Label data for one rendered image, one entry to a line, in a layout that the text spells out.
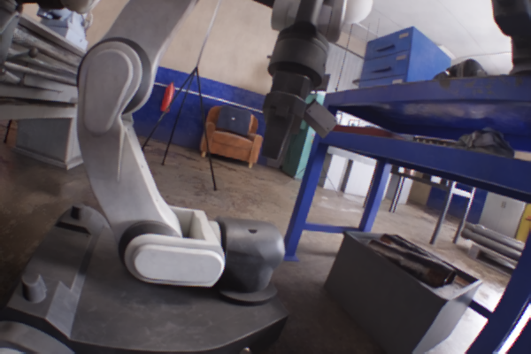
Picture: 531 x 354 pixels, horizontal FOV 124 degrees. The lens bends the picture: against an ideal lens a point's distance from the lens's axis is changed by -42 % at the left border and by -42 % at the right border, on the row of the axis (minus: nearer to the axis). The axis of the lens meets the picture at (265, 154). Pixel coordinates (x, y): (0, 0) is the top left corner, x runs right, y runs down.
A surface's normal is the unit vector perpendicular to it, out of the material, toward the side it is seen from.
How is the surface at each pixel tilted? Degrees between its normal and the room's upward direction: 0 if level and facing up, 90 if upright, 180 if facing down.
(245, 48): 90
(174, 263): 90
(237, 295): 0
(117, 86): 90
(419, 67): 90
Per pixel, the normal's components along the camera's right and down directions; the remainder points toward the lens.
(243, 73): 0.27, 0.14
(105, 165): 0.28, 0.57
